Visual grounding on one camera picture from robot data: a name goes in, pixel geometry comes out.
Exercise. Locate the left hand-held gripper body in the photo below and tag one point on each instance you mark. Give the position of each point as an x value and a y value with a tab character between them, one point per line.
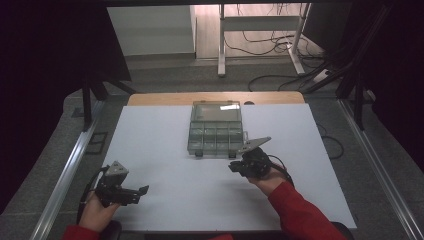
115	196

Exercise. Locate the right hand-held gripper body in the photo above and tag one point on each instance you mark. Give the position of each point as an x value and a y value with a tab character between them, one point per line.
256	165

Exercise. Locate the clear plastic compartment box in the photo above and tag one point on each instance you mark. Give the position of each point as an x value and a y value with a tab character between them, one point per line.
216	131

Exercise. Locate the person's right hand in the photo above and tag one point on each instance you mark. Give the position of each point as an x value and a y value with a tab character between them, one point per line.
270	183

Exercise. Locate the person's left hand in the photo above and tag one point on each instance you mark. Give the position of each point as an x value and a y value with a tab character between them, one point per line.
94	216

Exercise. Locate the white board mat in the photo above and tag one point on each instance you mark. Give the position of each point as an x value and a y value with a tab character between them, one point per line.
173	173

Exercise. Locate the black floor plate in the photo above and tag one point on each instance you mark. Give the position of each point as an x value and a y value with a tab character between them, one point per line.
96	143

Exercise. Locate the person's red clothing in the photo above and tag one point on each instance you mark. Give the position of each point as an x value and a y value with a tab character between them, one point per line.
221	237

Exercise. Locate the wooden table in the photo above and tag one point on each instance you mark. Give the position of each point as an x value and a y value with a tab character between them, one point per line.
186	98

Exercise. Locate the black metal stand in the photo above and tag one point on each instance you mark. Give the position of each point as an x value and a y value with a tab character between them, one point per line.
87	106
358	100

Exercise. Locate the white power strip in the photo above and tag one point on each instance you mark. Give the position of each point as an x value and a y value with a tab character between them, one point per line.
321	75

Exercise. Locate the black curtain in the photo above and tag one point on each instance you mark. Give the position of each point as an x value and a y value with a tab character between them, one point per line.
400	83
43	83

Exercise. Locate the white cabinet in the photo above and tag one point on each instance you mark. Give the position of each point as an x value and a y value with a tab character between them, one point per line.
153	30

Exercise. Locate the aluminium rail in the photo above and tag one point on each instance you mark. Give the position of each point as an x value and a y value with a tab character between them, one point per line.
71	163
376	160

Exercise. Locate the white desk frame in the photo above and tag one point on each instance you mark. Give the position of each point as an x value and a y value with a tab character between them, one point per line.
260	23

